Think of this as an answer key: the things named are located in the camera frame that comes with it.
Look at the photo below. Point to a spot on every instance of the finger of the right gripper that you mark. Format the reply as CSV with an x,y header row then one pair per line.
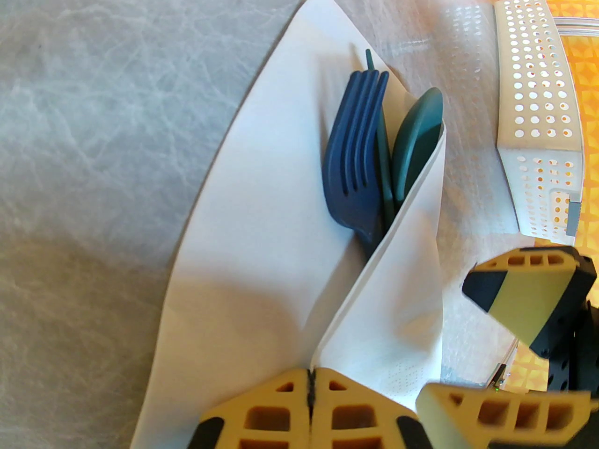
x,y
491,419
529,293

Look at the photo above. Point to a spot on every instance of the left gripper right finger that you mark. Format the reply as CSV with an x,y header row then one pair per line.
x,y
355,414

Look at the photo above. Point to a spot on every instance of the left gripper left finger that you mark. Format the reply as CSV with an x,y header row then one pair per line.
x,y
271,414

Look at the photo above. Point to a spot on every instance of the white paper napkin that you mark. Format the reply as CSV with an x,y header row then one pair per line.
x,y
257,274

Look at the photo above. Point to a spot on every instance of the teal plastic knife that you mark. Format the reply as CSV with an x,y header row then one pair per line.
x,y
386,176

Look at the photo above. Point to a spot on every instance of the teal plastic spoon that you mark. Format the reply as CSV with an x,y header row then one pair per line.
x,y
416,143

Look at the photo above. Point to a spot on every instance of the dark blue plastic fork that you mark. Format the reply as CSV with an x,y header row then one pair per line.
x,y
351,166

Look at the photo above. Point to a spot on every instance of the white plastic perforated basket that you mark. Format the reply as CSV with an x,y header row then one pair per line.
x,y
538,87

